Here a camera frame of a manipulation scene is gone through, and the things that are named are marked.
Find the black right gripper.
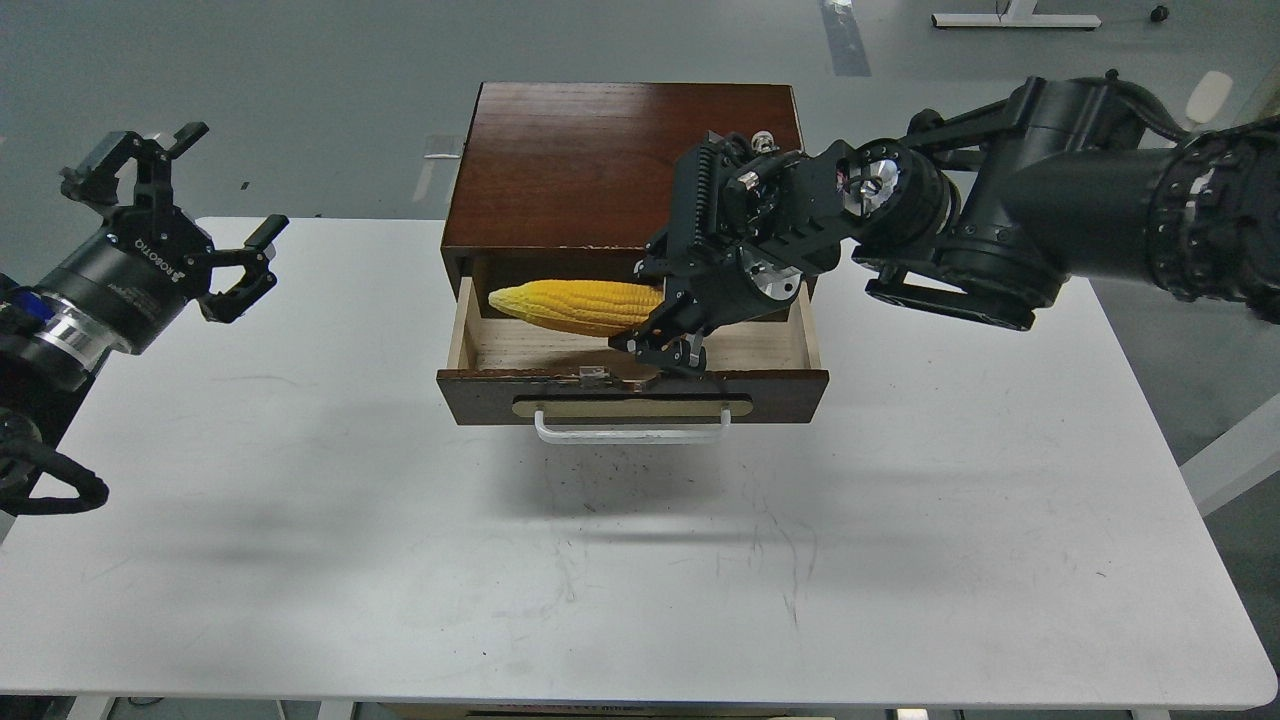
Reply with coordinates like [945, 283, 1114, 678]
[608, 132, 844, 378]

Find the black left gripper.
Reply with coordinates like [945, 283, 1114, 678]
[38, 122, 291, 356]

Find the yellow corn cob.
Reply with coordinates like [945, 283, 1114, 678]
[486, 279, 664, 338]

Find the wooden drawer with white handle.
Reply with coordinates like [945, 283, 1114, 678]
[436, 278, 829, 427]

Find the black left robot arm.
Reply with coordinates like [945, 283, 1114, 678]
[1, 122, 288, 518]

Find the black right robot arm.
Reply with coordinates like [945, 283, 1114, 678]
[609, 73, 1279, 377]

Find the dark wooden cabinet box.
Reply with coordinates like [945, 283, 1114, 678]
[440, 81, 803, 295]

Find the white office chair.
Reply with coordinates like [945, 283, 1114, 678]
[1179, 65, 1279, 132]

